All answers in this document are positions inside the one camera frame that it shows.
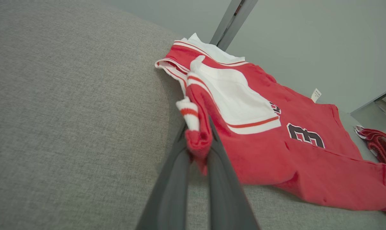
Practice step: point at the grey metal floor rail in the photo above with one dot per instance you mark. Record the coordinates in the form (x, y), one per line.
(371, 111)

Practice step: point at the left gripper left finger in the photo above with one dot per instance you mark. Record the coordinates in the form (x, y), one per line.
(167, 207)

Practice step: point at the grey metal partition post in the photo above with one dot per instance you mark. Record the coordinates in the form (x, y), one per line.
(231, 22)

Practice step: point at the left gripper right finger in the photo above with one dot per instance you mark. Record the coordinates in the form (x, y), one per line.
(228, 204)

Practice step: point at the red white basketball jersey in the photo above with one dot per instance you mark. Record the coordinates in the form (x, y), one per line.
(276, 159)

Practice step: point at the red shorts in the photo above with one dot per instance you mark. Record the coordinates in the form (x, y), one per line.
(382, 143)

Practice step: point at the grey fabric sofa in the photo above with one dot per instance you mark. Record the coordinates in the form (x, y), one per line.
(68, 111)

